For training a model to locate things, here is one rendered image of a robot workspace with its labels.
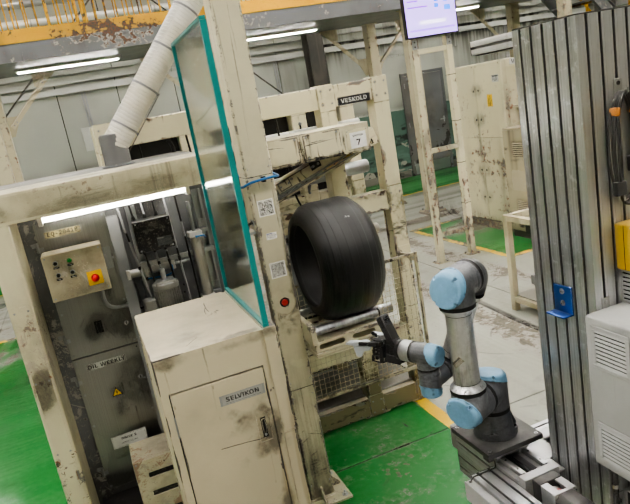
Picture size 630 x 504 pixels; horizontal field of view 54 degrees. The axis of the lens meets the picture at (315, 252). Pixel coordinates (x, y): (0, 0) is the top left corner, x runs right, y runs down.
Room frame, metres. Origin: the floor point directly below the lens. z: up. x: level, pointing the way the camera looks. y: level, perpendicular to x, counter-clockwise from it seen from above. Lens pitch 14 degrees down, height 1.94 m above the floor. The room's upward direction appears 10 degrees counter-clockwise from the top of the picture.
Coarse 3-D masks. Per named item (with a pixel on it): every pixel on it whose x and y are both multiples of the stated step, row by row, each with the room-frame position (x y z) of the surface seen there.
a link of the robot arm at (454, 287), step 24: (456, 264) 1.87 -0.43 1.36; (432, 288) 1.83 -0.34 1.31; (456, 288) 1.77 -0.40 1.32; (480, 288) 1.86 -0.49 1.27; (456, 312) 1.79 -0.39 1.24; (456, 336) 1.81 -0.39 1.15; (456, 360) 1.82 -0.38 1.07; (456, 384) 1.83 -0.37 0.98; (480, 384) 1.82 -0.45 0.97; (456, 408) 1.81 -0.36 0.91; (480, 408) 1.79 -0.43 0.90
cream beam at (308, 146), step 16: (320, 128) 3.32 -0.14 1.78; (336, 128) 3.16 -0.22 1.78; (352, 128) 3.19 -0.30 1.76; (272, 144) 3.05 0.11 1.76; (288, 144) 3.08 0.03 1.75; (304, 144) 3.10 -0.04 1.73; (320, 144) 3.13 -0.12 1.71; (336, 144) 3.16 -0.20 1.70; (368, 144) 3.21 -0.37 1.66; (272, 160) 3.05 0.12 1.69; (288, 160) 3.07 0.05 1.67; (304, 160) 3.10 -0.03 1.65
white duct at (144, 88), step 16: (176, 0) 3.00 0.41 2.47; (192, 0) 2.99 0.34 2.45; (176, 16) 2.97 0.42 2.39; (192, 16) 3.00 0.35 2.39; (160, 32) 2.96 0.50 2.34; (176, 32) 2.96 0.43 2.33; (160, 48) 2.93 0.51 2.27; (144, 64) 2.93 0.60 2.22; (160, 64) 2.93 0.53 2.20; (144, 80) 2.90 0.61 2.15; (160, 80) 2.94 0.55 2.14; (128, 96) 2.89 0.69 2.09; (144, 96) 2.89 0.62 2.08; (128, 112) 2.87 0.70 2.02; (144, 112) 2.91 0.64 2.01; (112, 128) 2.86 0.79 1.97; (128, 128) 2.86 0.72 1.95; (128, 144) 2.88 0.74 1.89
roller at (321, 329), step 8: (360, 312) 2.82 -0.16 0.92; (368, 312) 2.81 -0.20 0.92; (376, 312) 2.81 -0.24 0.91; (336, 320) 2.77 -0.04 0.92; (344, 320) 2.76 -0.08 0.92; (352, 320) 2.77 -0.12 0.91; (360, 320) 2.78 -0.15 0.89; (320, 328) 2.72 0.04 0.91; (328, 328) 2.73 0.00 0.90; (336, 328) 2.75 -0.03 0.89
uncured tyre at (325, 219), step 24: (312, 216) 2.78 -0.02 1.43; (336, 216) 2.76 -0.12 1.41; (360, 216) 2.77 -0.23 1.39; (288, 240) 3.09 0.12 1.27; (312, 240) 2.73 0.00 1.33; (336, 240) 2.67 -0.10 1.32; (360, 240) 2.69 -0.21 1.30; (312, 264) 3.17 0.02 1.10; (336, 264) 2.63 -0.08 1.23; (360, 264) 2.66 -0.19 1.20; (384, 264) 2.74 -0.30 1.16; (312, 288) 3.10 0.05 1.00; (336, 288) 2.64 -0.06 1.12; (360, 288) 2.67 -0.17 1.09; (336, 312) 2.71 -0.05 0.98
